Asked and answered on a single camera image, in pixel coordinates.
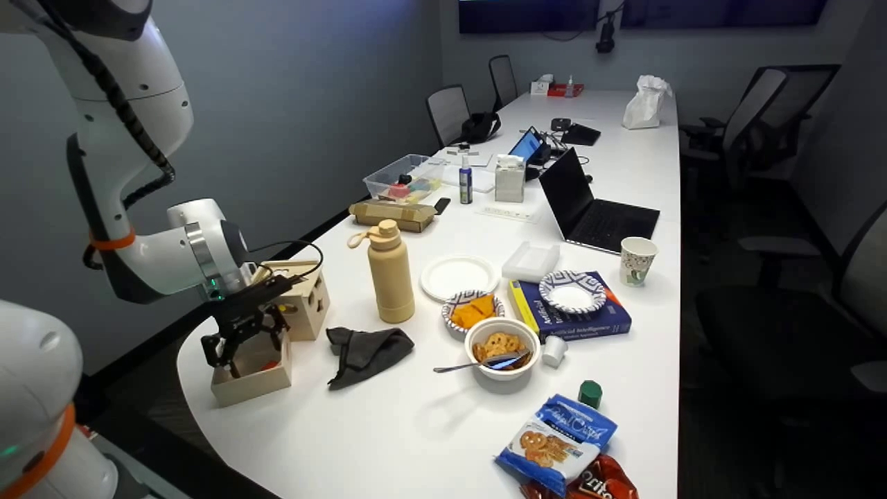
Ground metal spoon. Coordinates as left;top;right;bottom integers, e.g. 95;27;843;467
432;351;529;377

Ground white foam container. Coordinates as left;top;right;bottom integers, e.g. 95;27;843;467
499;239;563;286

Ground grey office chair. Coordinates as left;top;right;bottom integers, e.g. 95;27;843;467
424;82;472;150
691;203;887;399
486;53;521;111
680;63;843;187

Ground red chip bag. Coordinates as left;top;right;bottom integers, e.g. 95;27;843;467
525;452;643;499

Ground wall display screen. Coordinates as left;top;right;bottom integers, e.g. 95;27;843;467
618;0;830;31
457;0;604;39

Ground black bag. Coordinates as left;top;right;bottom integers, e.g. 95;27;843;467
457;111;504;143

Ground long tan cardboard box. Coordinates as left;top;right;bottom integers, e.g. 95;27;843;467
346;196;439;234

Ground dark grey cloth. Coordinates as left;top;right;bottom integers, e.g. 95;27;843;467
326;325;417;391

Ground white round plate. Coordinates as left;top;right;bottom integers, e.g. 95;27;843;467
420;255;503;304

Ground blue snack bag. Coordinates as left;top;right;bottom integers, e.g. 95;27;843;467
493;394;622;499

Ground white bowl with cereal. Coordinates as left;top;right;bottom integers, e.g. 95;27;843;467
464;312;545;383

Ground patterned bowl with orange chips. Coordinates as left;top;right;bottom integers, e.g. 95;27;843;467
441;288;510;338

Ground tablet with blue screen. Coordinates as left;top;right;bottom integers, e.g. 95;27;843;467
508;124;549;167

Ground clear plastic container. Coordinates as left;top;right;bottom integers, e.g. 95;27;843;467
362;150;448;203

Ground blue book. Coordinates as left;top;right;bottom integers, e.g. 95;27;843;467
508;269;635;343

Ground black conference camera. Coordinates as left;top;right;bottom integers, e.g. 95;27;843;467
593;0;622;54

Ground black pouch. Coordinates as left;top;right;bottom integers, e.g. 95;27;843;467
551;115;604;146

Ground small green cap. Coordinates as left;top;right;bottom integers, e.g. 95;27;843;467
576;377;604;409

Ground wooden box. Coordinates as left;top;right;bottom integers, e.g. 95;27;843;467
208;327;294;409

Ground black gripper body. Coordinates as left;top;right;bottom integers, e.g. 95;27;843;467
208;273;301;340

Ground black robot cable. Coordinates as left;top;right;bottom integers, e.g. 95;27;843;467
18;0;327;280

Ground tan water bottle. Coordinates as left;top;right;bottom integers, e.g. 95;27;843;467
346;216;420;327

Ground small white cup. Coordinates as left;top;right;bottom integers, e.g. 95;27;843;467
542;333;569;372

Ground small spray bottle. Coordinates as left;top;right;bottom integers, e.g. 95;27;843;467
457;153;477;208

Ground black laptop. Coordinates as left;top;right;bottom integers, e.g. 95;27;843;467
538;146;662;255

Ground white plastic bag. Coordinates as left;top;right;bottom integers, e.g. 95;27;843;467
622;71;676;130

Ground patterned paper plate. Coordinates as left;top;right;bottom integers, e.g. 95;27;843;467
538;269;610;319

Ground white carton box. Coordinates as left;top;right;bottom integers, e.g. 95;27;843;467
493;153;528;205

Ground white paper cup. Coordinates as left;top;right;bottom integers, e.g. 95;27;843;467
618;233;661;286

